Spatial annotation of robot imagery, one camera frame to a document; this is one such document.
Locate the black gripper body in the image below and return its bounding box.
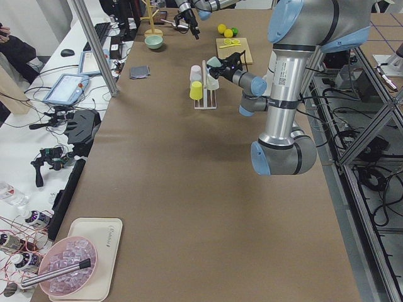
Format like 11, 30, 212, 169
177, 8, 197, 30
208, 52, 243, 81

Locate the green plastic cup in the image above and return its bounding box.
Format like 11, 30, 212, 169
207, 56, 225, 73

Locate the pink plastic cup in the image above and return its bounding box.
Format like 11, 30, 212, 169
190, 65, 202, 83

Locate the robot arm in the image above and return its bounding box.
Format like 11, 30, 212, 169
208, 1, 375, 176
174, 0, 239, 40

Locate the white plastic cup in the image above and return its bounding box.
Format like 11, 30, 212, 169
206, 75, 220, 91

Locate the yellow plastic cup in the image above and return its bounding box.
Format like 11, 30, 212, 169
190, 81, 203, 101

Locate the metal scoop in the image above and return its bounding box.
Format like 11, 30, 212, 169
161, 19, 188, 31

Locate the bamboo cutting board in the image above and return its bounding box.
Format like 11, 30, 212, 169
215, 38, 253, 65

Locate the yellow plastic knife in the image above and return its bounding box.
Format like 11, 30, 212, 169
219, 44, 241, 49

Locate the yellow lemon lower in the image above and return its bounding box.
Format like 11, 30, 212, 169
217, 24, 227, 35

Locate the yellow lemon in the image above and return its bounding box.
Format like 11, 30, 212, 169
224, 28, 234, 38
217, 24, 227, 35

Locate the yellow lemon upper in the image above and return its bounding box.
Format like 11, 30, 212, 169
224, 28, 234, 38

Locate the wooden mug tree stand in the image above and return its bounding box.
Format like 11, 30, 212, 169
140, 0, 163, 38

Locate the light green bowl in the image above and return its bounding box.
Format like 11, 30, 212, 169
144, 35, 164, 50

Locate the black computer monitor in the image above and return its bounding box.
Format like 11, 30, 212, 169
100, 0, 142, 42

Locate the grey folded cloth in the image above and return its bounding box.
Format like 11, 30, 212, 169
130, 65, 150, 79

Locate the black keyboard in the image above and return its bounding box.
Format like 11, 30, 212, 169
94, 22, 111, 46

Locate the teach pendant far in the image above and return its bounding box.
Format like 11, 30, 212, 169
78, 51, 101, 76

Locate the teach pendant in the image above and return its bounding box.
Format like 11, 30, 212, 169
42, 74, 90, 106
78, 51, 101, 76

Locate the black computer mouse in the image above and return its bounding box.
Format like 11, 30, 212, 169
60, 48, 75, 57

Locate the teach pendant near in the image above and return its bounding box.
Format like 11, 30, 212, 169
42, 74, 90, 106

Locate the person in black jacket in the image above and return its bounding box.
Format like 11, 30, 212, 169
1, 24, 43, 84

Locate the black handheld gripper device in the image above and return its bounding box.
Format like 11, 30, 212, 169
30, 147, 74, 187

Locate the cream plastic tray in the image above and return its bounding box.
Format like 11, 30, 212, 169
48, 218, 123, 301

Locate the metal rod tool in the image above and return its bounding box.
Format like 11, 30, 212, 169
20, 258, 91, 289

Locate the pink bowl of ice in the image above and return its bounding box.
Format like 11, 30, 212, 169
38, 237, 97, 297

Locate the white wire cup rack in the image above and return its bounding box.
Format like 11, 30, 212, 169
194, 60, 217, 110

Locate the aluminium frame post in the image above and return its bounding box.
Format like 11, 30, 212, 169
68, 0, 118, 97

